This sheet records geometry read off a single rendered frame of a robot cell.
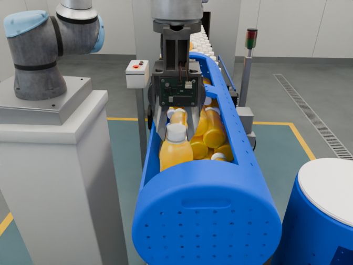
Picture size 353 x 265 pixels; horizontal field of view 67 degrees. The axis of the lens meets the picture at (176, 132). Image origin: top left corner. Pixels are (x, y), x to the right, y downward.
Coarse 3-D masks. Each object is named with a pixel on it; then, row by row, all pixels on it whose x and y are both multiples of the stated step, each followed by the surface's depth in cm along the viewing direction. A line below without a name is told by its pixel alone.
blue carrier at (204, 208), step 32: (224, 96) 81; (256, 160) 60; (160, 192) 45; (192, 192) 44; (224, 192) 44; (256, 192) 45; (160, 224) 48; (192, 224) 48; (224, 224) 48; (256, 224) 48; (160, 256) 53; (192, 256) 53; (224, 256) 52; (256, 256) 52
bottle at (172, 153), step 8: (168, 144) 51; (176, 144) 50; (184, 144) 51; (160, 152) 52; (168, 152) 50; (176, 152) 50; (184, 152) 50; (192, 152) 53; (160, 160) 53; (168, 160) 51; (176, 160) 50; (184, 160) 51; (192, 160) 53; (160, 168) 54
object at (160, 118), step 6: (156, 96) 46; (156, 102) 46; (156, 108) 47; (162, 108) 47; (168, 108) 47; (156, 114) 47; (162, 114) 47; (156, 120) 48; (162, 120) 48; (156, 126) 48; (162, 126) 49; (162, 132) 49; (162, 138) 50
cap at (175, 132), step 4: (172, 124) 52; (176, 124) 52; (180, 124) 52; (168, 128) 50; (172, 128) 50; (176, 128) 50; (180, 128) 50; (184, 128) 50; (168, 132) 49; (172, 132) 49; (176, 132) 49; (180, 132) 49; (184, 132) 49; (168, 136) 50; (172, 136) 49; (176, 136) 49; (180, 136) 49; (184, 136) 50; (172, 140) 50; (176, 140) 50; (180, 140) 50
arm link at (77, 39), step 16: (64, 0) 73; (80, 0) 73; (64, 16) 75; (80, 16) 75; (96, 16) 79; (64, 32) 76; (80, 32) 78; (96, 32) 81; (64, 48) 78; (80, 48) 81; (96, 48) 84
